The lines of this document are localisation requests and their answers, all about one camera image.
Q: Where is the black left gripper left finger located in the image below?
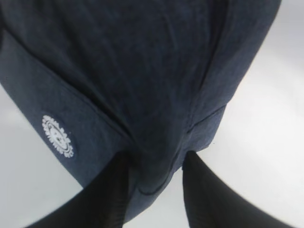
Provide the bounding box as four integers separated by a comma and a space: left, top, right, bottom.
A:
30, 152, 129, 228

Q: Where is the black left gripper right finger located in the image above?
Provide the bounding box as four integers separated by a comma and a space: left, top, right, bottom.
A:
182, 152, 279, 228

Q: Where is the dark blue lunch bag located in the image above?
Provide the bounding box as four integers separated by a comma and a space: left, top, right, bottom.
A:
0, 0, 283, 195

